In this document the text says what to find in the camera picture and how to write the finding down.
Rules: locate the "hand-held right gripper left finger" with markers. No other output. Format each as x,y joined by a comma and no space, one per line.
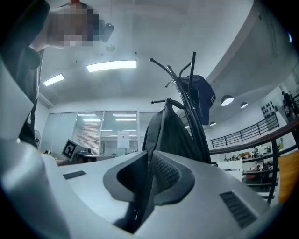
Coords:
93,182

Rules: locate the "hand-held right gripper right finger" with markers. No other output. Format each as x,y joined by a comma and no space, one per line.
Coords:
205,191

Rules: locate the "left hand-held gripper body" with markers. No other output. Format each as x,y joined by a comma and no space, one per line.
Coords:
70,150

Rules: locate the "black backpack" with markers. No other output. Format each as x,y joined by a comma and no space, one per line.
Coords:
168,133

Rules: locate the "black metal coat rack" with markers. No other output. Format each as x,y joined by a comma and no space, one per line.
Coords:
192,67

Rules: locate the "person's left forearm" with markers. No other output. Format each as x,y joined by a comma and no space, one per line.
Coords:
63,162

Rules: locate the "black standing fan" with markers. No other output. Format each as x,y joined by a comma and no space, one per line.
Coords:
38,137

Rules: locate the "dark wooden handrail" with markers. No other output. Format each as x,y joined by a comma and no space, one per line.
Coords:
222,151

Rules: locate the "white paper notice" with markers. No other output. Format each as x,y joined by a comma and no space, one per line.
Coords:
123,140

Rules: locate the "black dome pendant lamp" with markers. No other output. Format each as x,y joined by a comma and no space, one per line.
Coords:
212,123
227,100
244,105

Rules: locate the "rectangular ceiling light panel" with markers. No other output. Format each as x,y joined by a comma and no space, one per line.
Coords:
111,66
53,79

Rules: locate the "wooden top white table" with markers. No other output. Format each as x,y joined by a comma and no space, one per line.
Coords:
288,177

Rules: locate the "dark blue cap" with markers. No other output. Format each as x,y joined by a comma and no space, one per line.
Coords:
205,98

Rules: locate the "black metal balcony railing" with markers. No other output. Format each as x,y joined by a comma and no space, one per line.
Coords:
272,122

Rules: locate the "person's dark shirt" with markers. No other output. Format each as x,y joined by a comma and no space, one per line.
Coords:
23,60

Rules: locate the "round ceiling smoke detector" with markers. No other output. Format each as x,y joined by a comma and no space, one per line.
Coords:
110,47

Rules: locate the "person's head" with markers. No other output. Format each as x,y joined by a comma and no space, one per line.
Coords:
70,25

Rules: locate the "glass partition wall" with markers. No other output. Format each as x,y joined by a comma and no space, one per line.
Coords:
88,130

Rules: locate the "black head camera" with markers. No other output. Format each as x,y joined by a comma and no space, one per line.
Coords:
108,31

